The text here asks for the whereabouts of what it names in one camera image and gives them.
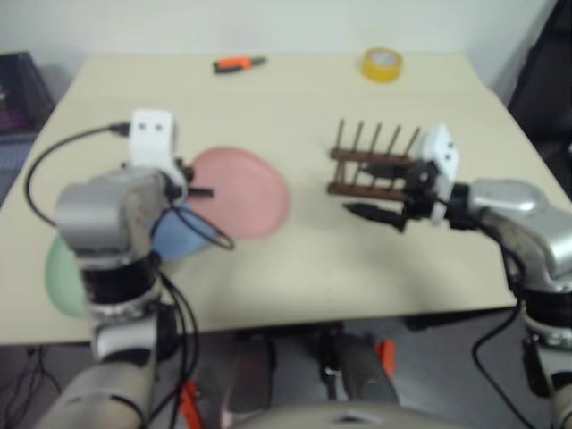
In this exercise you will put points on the yellow tape roll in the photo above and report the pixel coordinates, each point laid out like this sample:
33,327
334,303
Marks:
381,67

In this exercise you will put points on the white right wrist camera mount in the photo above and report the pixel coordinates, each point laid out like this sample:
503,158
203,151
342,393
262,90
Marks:
442,152

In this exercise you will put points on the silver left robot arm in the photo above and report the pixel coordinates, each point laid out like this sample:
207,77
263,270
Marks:
103,210

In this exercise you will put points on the blue plate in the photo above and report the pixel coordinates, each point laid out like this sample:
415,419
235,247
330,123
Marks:
179,241

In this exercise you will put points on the black box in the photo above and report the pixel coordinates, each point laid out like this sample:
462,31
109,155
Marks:
22,89

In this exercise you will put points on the orange black marker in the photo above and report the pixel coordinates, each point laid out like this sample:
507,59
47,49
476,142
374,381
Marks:
237,64

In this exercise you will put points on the wooden dish rack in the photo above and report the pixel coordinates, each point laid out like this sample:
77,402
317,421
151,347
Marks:
357,156

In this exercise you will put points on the orange clamp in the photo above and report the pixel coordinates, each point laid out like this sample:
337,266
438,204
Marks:
386,359
191,404

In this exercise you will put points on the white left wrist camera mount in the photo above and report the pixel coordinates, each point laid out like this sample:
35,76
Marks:
149,134

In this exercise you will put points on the grey robot torso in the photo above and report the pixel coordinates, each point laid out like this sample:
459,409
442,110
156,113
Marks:
330,418

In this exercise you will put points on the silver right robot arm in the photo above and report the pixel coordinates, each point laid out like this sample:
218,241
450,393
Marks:
514,201

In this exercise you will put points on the black chair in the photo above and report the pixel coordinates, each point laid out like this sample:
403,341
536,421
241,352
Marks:
545,89

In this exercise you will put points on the green plate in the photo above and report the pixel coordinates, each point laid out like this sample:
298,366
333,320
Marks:
62,277

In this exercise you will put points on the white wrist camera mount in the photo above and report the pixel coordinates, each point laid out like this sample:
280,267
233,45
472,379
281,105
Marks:
442,152
149,134

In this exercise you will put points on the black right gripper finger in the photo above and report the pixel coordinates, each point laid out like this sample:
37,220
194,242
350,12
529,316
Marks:
384,171
375,213

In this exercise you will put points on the pink plate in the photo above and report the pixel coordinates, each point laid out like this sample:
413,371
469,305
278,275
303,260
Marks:
250,192

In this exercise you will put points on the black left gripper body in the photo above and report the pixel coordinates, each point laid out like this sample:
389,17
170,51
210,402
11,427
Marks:
187,173

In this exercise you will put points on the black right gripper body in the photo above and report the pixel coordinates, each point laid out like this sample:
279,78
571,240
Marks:
418,187

